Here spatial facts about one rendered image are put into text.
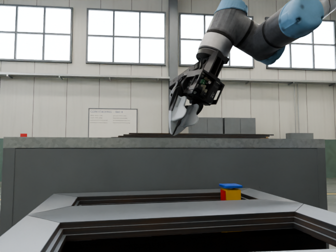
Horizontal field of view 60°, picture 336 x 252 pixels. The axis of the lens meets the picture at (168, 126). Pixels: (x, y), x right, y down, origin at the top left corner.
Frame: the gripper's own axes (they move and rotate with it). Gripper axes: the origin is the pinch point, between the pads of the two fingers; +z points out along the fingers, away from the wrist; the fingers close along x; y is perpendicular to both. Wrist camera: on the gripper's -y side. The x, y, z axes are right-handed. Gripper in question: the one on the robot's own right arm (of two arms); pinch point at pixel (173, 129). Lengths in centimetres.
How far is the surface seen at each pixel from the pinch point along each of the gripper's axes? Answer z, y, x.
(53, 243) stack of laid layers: 30.1, 5.0, -15.5
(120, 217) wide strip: 23.4, -2.9, -1.3
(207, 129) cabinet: -181, -661, 474
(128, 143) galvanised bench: 4.6, -44.5, 9.4
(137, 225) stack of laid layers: 23.2, 1.2, 1.3
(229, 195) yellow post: 7.3, -11.7, 35.8
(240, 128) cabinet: -230, -619, 558
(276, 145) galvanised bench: -21, -25, 63
